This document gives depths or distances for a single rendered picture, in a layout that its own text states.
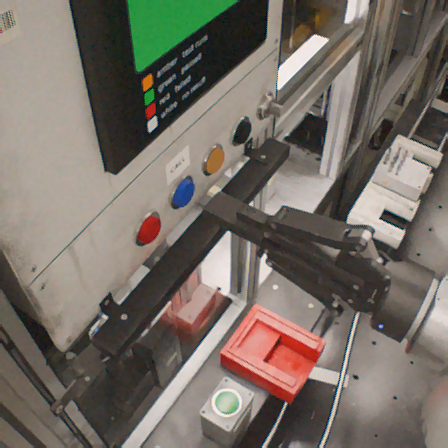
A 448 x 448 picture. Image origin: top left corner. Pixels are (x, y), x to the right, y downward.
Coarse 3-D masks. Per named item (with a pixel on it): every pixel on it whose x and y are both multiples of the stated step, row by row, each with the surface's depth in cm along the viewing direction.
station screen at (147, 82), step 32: (128, 0) 33; (256, 0) 48; (128, 32) 34; (192, 32) 41; (224, 32) 46; (256, 32) 51; (128, 64) 36; (160, 64) 40; (192, 64) 43; (224, 64) 48; (160, 96) 42; (192, 96) 46; (160, 128) 44
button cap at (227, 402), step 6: (216, 396) 82; (222, 396) 82; (228, 396) 82; (234, 396) 82; (216, 402) 81; (222, 402) 81; (228, 402) 81; (234, 402) 81; (216, 408) 81; (222, 408) 81; (228, 408) 81; (234, 408) 81
